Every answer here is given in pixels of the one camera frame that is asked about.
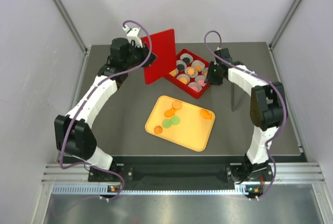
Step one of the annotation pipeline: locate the green round cookie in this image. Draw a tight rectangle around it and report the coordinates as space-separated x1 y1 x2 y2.
170 116 181 126
162 119 172 129

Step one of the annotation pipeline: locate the orange swirl cookie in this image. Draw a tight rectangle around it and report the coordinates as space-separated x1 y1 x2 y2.
187 68 195 76
153 126 163 134

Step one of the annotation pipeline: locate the tan round cookie top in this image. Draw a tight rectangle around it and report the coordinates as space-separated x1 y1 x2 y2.
172 101 182 110

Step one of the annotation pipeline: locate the orange fish cookie left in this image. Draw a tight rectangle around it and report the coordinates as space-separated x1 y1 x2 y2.
164 108 176 117

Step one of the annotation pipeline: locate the purple cable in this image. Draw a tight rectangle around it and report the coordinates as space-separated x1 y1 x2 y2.
59 20 153 201
204 30 288 201

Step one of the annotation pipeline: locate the green round cookie left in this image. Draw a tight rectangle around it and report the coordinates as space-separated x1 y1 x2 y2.
162 119 172 129

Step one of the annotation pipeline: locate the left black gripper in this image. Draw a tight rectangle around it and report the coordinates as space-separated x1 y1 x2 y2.
123 41 157 70

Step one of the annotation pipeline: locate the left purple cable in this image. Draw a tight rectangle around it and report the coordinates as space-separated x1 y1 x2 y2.
59 20 153 201

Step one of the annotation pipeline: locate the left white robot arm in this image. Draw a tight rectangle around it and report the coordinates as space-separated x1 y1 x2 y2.
54 38 157 181

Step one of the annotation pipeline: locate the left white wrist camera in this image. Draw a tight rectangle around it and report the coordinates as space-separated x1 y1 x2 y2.
123 25 143 48

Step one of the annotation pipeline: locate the yellow tray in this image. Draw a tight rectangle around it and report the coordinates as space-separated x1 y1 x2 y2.
145 95 215 152

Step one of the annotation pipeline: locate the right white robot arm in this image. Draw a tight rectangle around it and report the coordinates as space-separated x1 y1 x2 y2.
206 47 288 184

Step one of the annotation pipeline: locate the red lid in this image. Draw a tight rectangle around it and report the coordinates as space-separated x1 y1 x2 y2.
144 29 176 84

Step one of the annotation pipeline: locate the red compartment box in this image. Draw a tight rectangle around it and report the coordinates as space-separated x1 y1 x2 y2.
165 49 210 99

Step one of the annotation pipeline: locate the green round cookie right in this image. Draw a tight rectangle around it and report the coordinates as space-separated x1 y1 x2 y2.
170 116 181 126

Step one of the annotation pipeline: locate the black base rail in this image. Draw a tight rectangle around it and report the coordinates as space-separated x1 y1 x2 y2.
88 155 273 191

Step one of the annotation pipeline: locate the orange fish cookie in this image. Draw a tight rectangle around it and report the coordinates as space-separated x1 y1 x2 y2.
164 108 176 117
200 109 212 120

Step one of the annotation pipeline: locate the black sandwich cookie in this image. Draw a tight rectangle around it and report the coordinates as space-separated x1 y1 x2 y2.
182 57 190 64
177 64 184 70

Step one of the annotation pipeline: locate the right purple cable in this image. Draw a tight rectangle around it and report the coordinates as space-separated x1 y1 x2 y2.
204 30 288 201

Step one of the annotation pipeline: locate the orange fish cookie right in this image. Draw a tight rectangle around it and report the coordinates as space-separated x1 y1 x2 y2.
200 109 212 120

